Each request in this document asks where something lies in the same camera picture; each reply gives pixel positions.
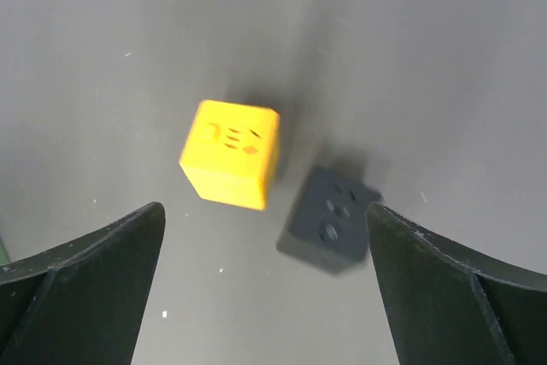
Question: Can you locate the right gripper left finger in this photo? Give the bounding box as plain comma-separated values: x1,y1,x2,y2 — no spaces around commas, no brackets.
1,202,166,364

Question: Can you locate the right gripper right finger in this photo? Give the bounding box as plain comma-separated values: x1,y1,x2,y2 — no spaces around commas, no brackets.
367,203,546,364

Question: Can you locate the black plug adapter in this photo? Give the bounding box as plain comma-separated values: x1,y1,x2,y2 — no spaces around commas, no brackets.
277,166,382,275

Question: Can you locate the yellow plug adapter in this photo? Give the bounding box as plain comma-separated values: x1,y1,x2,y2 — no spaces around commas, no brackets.
179,100,280,210

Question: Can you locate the green power strip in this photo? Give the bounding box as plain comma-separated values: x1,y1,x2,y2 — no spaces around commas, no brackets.
0,239,9,266

